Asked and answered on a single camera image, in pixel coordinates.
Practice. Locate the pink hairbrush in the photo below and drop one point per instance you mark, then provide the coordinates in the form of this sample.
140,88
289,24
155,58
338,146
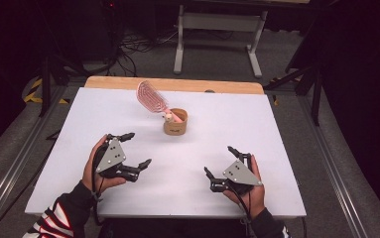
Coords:
148,95

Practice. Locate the tan paper-bag style holder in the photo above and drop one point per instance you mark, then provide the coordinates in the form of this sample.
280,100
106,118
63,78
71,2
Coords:
176,129

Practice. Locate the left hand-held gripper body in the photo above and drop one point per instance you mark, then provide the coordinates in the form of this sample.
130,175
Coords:
111,157

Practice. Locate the person's right hand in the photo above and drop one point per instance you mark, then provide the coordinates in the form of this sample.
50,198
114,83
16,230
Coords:
257,201

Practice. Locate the black metal stand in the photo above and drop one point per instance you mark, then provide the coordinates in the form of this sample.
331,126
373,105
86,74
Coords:
46,86
316,99

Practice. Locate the yellow black hazard tape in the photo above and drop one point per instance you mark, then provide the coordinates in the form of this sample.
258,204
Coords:
32,95

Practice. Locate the small cream bear figurine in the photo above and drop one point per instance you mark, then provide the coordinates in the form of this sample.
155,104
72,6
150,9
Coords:
168,116

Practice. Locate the wooden board under table top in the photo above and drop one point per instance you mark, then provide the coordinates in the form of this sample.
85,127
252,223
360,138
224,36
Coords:
210,86

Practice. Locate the person's left hand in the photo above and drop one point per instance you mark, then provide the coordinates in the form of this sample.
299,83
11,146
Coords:
87,172

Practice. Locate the white metal stand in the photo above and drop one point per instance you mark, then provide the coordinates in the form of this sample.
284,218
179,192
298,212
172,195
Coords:
220,21

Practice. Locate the aluminium floor rail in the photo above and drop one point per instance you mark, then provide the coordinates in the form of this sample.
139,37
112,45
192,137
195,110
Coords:
12,172
333,172

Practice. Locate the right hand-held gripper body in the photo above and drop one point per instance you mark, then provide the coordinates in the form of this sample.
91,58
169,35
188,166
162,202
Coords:
240,175

